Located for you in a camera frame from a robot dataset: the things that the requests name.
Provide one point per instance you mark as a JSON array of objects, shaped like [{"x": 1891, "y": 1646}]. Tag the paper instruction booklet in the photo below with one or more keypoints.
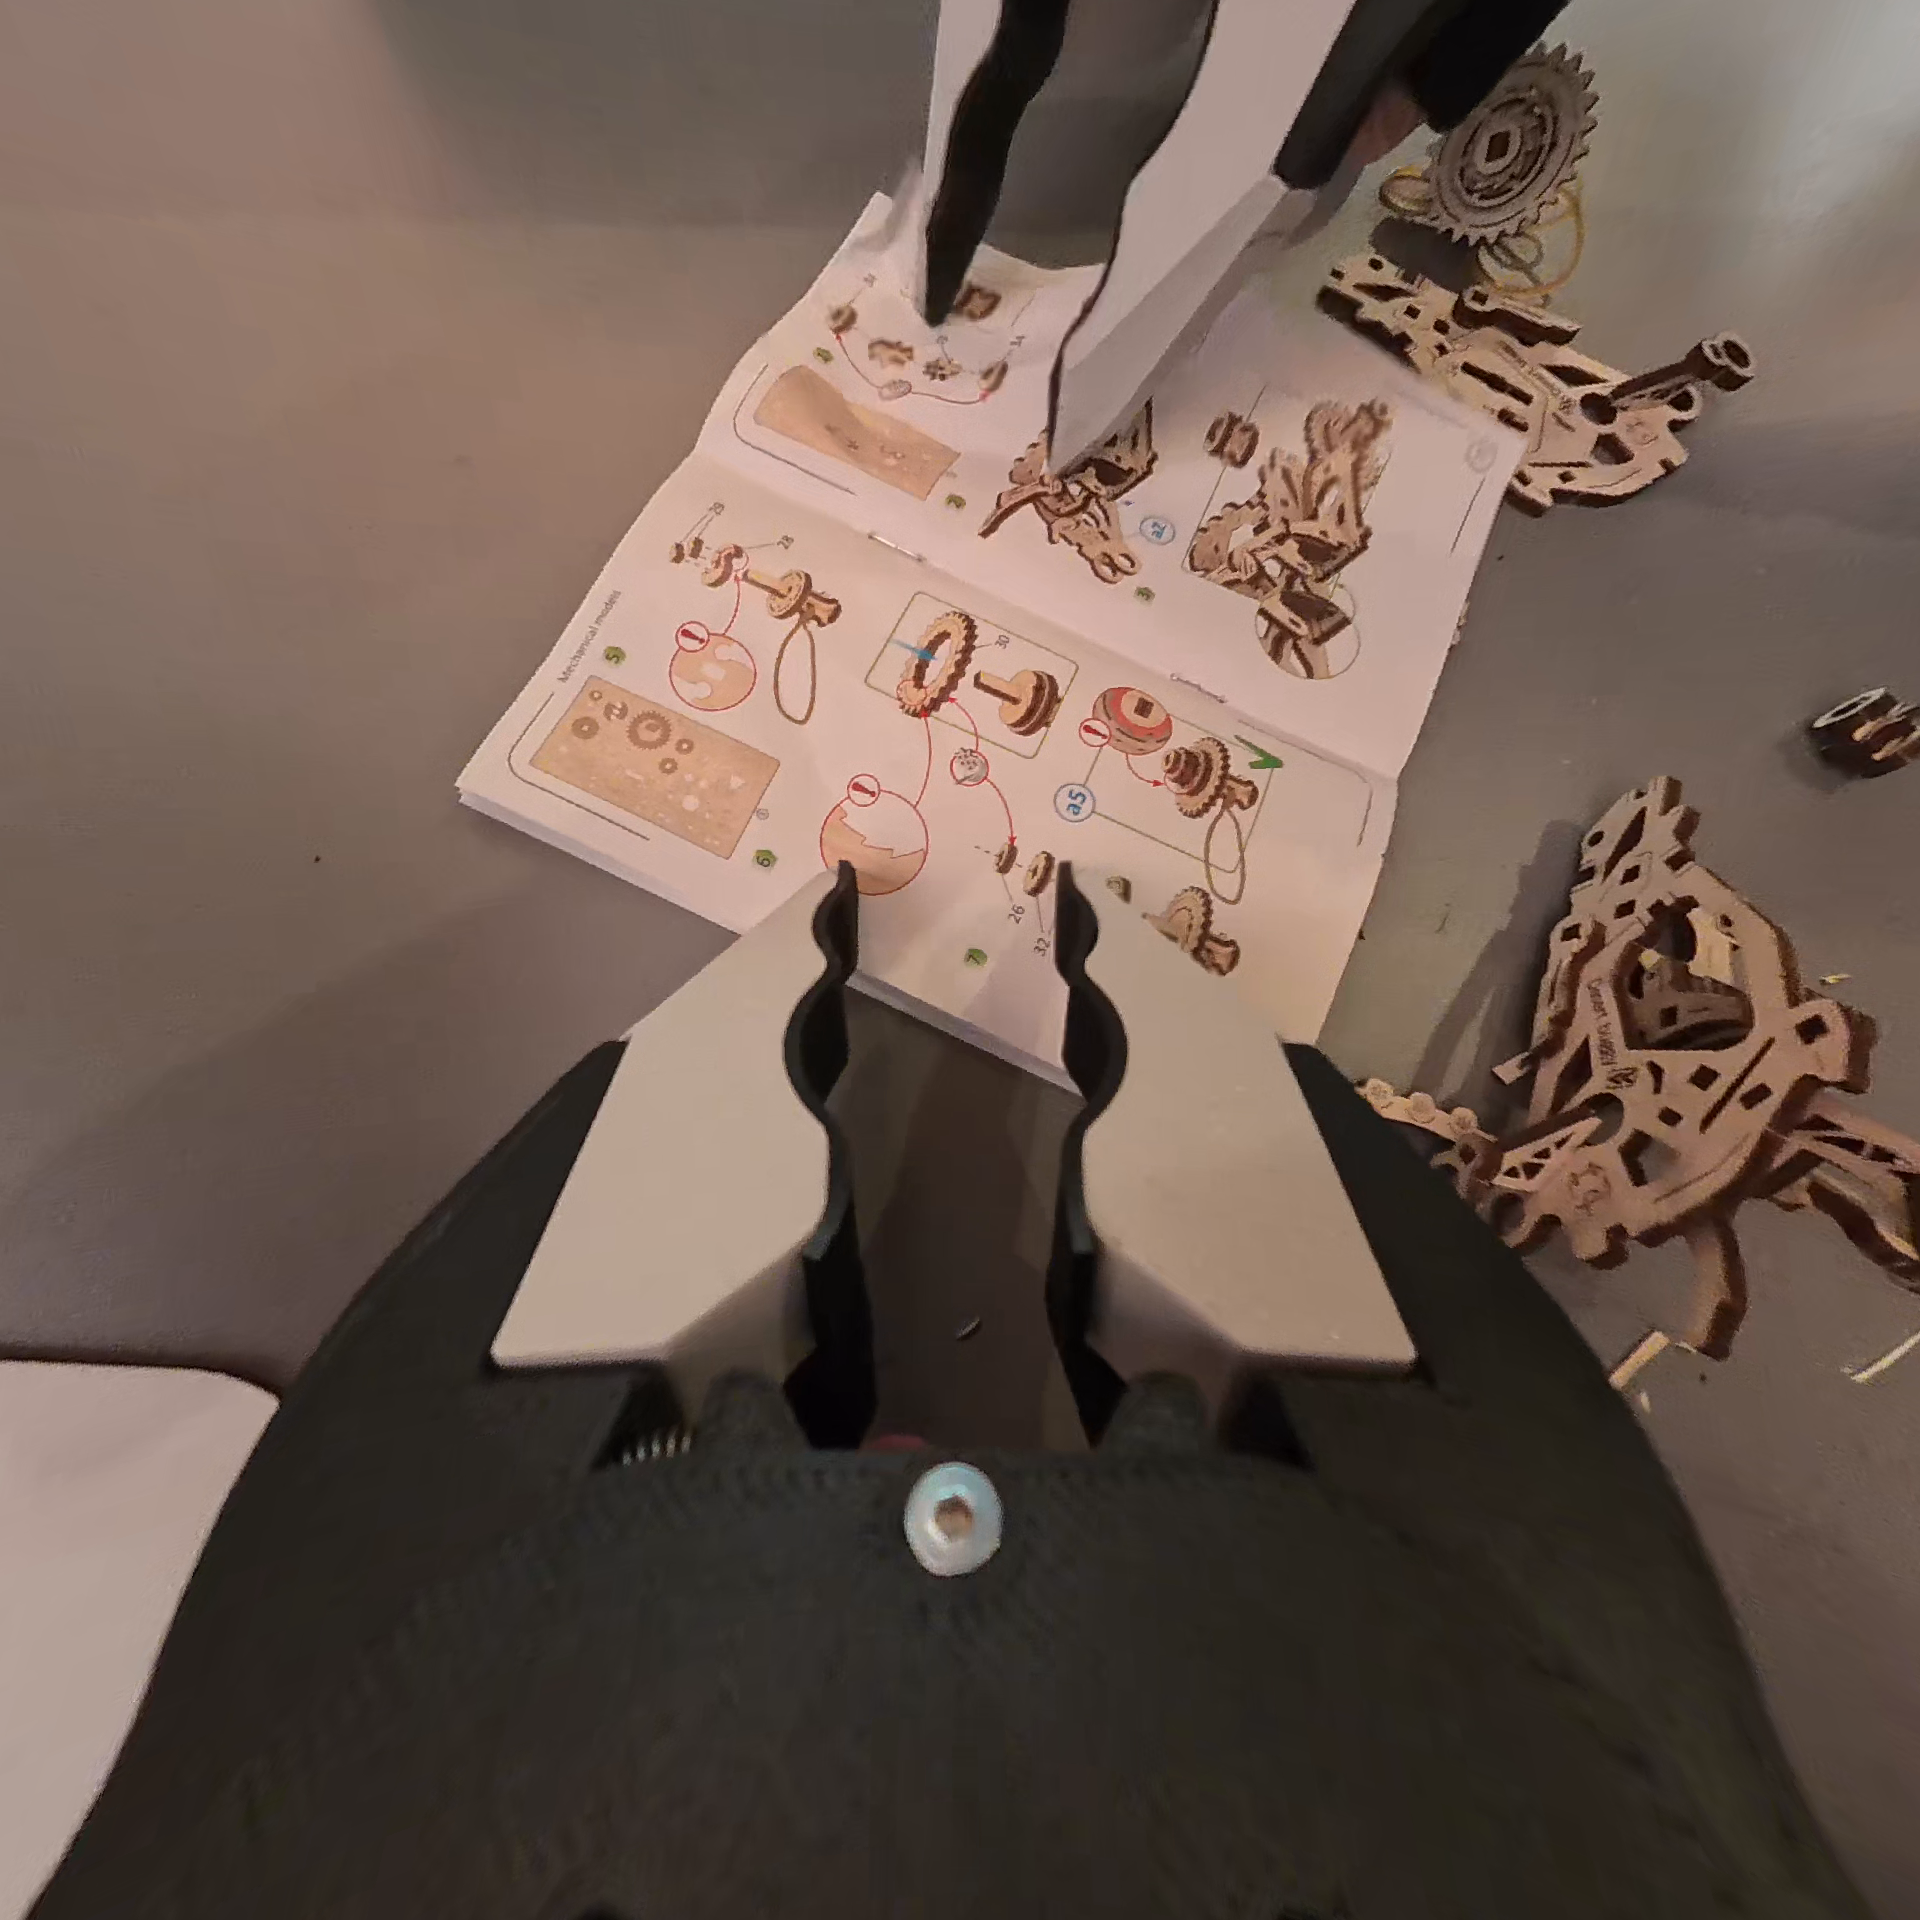
[{"x": 1050, "y": 629}]

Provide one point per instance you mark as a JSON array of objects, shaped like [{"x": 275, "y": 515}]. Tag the wooden gear wheel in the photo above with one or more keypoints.
[{"x": 1499, "y": 164}]

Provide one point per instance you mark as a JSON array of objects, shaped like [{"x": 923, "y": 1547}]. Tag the flat wooden model assembly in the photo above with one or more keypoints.
[{"x": 1545, "y": 397}]

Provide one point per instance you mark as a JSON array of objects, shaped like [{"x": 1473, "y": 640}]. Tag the wood splinter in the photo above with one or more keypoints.
[
  {"x": 1882, "y": 1364},
  {"x": 1636, "y": 1357}
]

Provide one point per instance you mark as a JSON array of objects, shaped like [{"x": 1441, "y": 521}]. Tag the small notched wooden part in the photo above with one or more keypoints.
[{"x": 1868, "y": 730}]

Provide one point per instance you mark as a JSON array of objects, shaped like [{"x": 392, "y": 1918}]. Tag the bulky wooden model assembly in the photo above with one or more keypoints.
[{"x": 1680, "y": 1050}]

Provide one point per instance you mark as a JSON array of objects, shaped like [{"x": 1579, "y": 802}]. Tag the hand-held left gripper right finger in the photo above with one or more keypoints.
[{"x": 1213, "y": 1184}]

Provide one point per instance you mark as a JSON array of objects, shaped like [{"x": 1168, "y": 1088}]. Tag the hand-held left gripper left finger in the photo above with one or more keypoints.
[{"x": 674, "y": 1184}]

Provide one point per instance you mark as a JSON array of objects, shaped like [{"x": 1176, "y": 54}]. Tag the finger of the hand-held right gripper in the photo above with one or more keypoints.
[
  {"x": 1185, "y": 224},
  {"x": 961, "y": 90}
]

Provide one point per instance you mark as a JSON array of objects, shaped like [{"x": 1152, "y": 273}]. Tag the yellow rubber band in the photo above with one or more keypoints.
[{"x": 1531, "y": 281}]

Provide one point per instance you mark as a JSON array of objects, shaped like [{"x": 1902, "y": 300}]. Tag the white sheet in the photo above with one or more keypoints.
[{"x": 90, "y": 1576}]

